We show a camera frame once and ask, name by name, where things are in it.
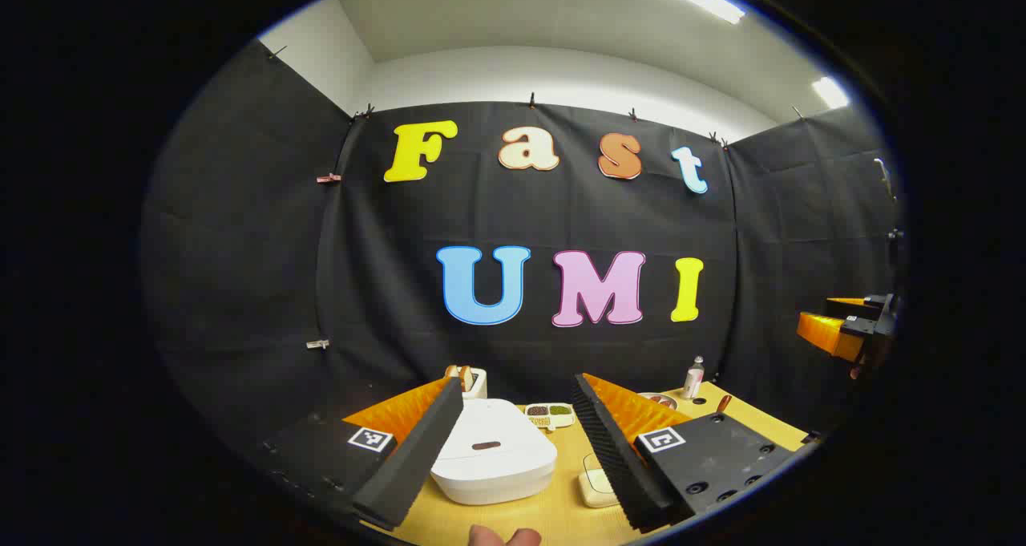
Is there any ceiling light strip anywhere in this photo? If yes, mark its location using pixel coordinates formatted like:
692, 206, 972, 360
811, 76, 850, 110

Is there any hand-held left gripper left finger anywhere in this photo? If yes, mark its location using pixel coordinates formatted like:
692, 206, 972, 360
261, 376, 466, 531

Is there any black backdrop cloth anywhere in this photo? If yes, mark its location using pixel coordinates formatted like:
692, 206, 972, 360
143, 39, 905, 451

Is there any white divided dish of beans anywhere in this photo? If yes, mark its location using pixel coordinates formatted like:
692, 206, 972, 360
525, 402, 576, 432

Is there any clear container of rice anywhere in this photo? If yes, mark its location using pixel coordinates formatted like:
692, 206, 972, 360
579, 452, 620, 508

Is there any white rice cooker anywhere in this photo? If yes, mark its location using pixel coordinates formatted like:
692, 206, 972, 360
430, 398, 558, 505

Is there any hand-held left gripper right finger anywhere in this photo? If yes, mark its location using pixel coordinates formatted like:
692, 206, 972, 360
571, 372, 822, 533

